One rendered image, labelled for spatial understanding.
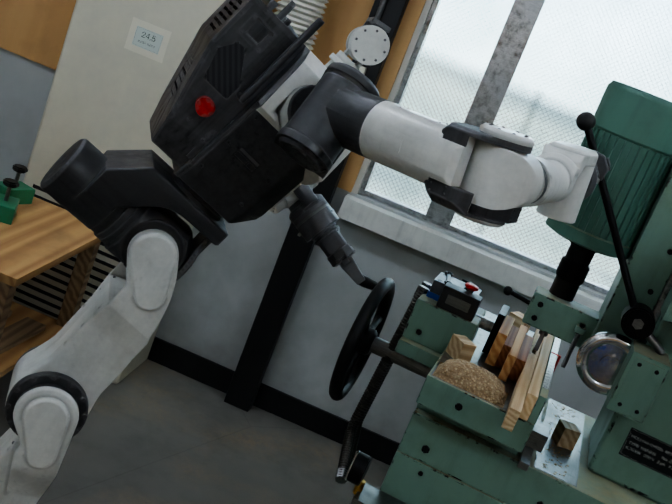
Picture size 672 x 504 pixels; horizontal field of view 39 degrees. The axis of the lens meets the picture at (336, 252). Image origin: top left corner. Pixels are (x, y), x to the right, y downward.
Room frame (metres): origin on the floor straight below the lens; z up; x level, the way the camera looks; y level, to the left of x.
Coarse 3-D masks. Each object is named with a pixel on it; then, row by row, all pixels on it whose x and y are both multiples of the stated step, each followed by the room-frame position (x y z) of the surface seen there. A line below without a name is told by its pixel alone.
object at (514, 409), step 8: (536, 336) 2.03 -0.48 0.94; (528, 360) 1.84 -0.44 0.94; (536, 360) 1.86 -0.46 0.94; (528, 368) 1.79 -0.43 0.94; (520, 376) 1.73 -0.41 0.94; (528, 376) 1.74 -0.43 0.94; (520, 384) 1.67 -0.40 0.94; (528, 384) 1.69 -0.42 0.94; (520, 392) 1.63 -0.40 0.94; (512, 400) 1.58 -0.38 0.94; (520, 400) 1.59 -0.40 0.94; (512, 408) 1.54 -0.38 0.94; (520, 408) 1.55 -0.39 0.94; (512, 416) 1.54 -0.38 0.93; (504, 424) 1.54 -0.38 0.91; (512, 424) 1.54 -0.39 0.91
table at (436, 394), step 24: (480, 336) 2.01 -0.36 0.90; (432, 360) 1.86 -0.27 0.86; (480, 360) 1.85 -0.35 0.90; (432, 384) 1.65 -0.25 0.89; (504, 384) 1.76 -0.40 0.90; (432, 408) 1.65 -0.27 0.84; (456, 408) 1.63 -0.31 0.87; (480, 408) 1.63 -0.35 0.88; (504, 408) 1.63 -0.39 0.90; (480, 432) 1.63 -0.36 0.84; (504, 432) 1.62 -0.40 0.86; (528, 432) 1.61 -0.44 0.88
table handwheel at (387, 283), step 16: (384, 288) 1.92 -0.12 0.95; (368, 304) 1.87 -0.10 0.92; (384, 304) 2.06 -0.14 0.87; (368, 320) 1.85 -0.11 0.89; (384, 320) 2.08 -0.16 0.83; (352, 336) 1.83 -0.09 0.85; (368, 336) 1.94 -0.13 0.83; (352, 352) 1.82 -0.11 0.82; (368, 352) 1.94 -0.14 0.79; (384, 352) 1.93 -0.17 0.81; (336, 368) 1.83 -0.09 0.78; (352, 368) 1.94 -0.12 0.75; (416, 368) 1.92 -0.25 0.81; (336, 384) 1.84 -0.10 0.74; (352, 384) 2.00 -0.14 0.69; (336, 400) 1.90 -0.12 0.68
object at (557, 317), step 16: (544, 288) 1.93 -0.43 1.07; (544, 304) 1.86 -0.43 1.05; (560, 304) 1.86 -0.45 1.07; (576, 304) 1.90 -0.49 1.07; (528, 320) 1.87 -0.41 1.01; (544, 320) 1.86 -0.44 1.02; (560, 320) 1.86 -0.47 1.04; (576, 320) 1.85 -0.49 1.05; (592, 320) 1.85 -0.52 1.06; (544, 336) 1.89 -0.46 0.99; (560, 336) 1.85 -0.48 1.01
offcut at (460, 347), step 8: (456, 336) 1.81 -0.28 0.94; (464, 336) 1.83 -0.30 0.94; (448, 344) 1.82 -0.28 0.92; (456, 344) 1.80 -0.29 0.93; (464, 344) 1.78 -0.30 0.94; (472, 344) 1.80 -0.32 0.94; (448, 352) 1.81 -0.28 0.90; (456, 352) 1.79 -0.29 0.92; (464, 352) 1.78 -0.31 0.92; (472, 352) 1.79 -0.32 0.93
